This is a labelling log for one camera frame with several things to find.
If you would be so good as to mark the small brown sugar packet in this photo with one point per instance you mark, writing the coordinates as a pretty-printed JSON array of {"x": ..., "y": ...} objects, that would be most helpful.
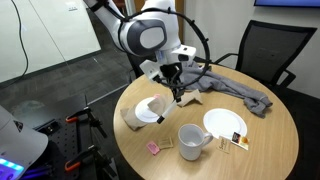
[{"x": 165, "y": 143}]

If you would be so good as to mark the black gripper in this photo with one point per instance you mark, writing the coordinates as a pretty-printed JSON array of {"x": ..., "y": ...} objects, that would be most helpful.
[{"x": 169, "y": 72}]

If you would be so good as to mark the gray hoodie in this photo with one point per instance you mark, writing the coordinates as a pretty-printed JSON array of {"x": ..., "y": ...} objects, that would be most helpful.
[{"x": 226, "y": 85}]

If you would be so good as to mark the large glass whiteboard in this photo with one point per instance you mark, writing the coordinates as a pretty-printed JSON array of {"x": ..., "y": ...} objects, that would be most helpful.
[{"x": 50, "y": 30}]

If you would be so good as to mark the wall mounted TV screen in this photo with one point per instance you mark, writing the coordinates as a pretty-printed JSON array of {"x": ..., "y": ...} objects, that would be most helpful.
[{"x": 286, "y": 2}]

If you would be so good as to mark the white paper plate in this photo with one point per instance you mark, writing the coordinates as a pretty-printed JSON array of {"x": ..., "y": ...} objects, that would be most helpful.
[
  {"x": 145, "y": 113},
  {"x": 223, "y": 123}
]

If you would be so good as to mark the white ceramic mug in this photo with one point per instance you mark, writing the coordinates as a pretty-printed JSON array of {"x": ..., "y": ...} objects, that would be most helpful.
[{"x": 191, "y": 143}]

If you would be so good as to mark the black mesh office chair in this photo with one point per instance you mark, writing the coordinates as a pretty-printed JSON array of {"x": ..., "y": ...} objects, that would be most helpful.
[{"x": 273, "y": 50}]

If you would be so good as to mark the white marker with black cap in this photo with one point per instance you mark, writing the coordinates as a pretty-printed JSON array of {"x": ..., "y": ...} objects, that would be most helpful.
[{"x": 166, "y": 112}]

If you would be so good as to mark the crumpled brown paper napkin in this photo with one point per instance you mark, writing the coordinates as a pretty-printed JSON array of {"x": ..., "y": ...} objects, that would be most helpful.
[{"x": 190, "y": 98}]

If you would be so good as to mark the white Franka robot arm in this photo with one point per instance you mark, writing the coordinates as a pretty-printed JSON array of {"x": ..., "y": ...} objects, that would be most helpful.
[{"x": 146, "y": 36}]

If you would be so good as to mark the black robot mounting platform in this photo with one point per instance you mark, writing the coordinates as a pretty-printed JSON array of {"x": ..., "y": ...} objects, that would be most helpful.
[{"x": 63, "y": 133}]

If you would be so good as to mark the brown Sugar labelled packet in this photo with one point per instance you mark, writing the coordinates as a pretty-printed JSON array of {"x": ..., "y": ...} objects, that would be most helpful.
[{"x": 224, "y": 145}]

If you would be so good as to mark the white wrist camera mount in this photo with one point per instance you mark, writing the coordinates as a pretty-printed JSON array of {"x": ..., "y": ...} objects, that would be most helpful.
[{"x": 184, "y": 52}]

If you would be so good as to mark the pink sweetener packet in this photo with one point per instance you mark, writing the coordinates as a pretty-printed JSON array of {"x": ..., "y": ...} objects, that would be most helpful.
[
  {"x": 156, "y": 96},
  {"x": 153, "y": 148}
]

